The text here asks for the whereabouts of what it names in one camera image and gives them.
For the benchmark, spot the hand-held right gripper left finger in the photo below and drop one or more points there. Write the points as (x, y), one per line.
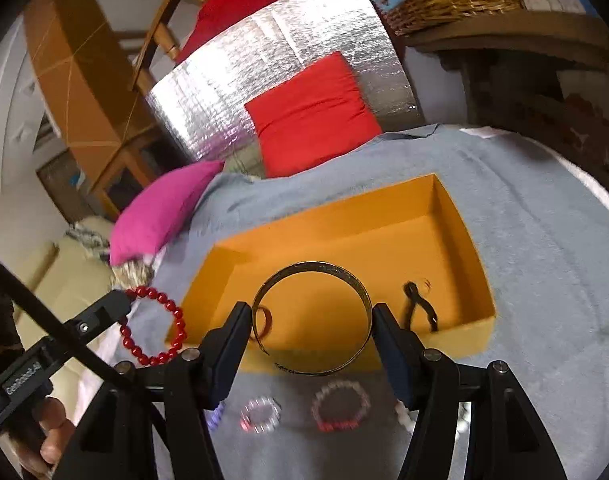
(237, 332)

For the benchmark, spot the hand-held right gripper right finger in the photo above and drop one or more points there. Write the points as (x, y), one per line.
(392, 345)

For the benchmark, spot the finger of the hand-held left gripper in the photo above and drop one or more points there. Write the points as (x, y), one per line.
(104, 310)

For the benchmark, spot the gold metal bangle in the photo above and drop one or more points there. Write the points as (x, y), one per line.
(312, 266)

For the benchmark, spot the orange cardboard box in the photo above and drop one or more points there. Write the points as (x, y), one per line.
(334, 240)

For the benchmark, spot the person's left hand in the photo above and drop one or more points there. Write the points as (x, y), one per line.
(52, 427)

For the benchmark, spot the tan patterned cloth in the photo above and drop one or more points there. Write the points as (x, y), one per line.
(132, 272)

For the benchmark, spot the beige sofa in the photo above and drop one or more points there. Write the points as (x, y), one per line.
(59, 270)

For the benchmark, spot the black white patterned cloth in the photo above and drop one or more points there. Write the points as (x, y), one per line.
(87, 240)

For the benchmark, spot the magenta pillow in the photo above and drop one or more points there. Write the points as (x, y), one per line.
(159, 210)

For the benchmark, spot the brown woven door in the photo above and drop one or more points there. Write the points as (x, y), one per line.
(59, 185)

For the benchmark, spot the grey blanket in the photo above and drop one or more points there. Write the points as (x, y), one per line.
(534, 260)

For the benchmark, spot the small red cushion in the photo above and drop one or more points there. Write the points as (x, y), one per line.
(309, 115)

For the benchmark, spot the silver foil panel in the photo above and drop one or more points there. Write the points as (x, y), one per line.
(209, 100)

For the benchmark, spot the orange wooden cabinet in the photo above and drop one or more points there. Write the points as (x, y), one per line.
(74, 70)

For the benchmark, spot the white sheet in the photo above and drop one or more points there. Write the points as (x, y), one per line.
(591, 180)

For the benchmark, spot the wooden stair railing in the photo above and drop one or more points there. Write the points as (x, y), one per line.
(159, 25)

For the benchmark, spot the wooden table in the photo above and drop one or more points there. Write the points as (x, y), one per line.
(509, 42)

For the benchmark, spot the large red cushion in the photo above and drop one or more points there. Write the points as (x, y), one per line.
(234, 0)

